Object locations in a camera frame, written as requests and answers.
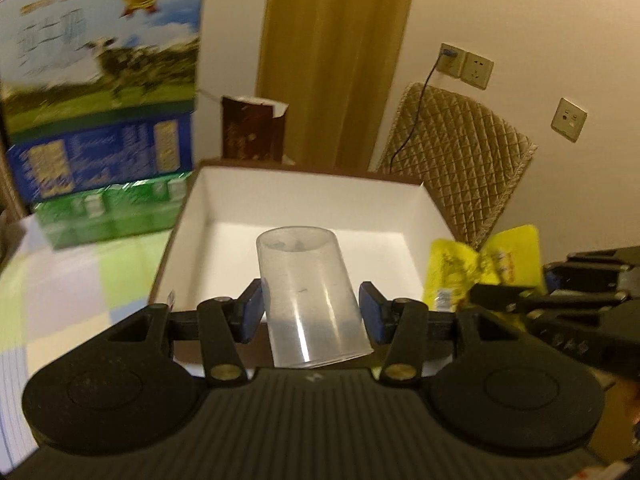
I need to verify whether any frosted clear plastic cup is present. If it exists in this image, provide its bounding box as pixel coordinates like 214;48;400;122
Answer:
256;226;372;368

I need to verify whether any yellow snack packet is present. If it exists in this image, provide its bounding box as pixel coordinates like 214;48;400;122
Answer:
422;224;547;312

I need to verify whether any brown cardboard storage box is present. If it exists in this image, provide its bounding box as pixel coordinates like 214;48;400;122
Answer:
148;158;458;378

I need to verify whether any green drink pack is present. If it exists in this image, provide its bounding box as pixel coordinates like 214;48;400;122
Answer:
34;172;191;249

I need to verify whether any quilted tan chair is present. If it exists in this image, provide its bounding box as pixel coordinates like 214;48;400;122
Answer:
376;82;537;249

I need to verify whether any dark red paper bag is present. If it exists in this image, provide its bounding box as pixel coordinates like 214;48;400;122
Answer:
221;96;288;162

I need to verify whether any blue milk carton box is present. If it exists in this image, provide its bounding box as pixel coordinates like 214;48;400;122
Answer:
8;113;193;204

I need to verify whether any cow picture milk carton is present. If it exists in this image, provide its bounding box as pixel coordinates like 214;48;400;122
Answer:
1;0;203;144

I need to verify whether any wall socket with plug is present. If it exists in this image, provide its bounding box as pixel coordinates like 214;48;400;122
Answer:
437;44;466;78

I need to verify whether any black power cable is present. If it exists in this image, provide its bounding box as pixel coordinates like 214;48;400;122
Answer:
388;48;458;168

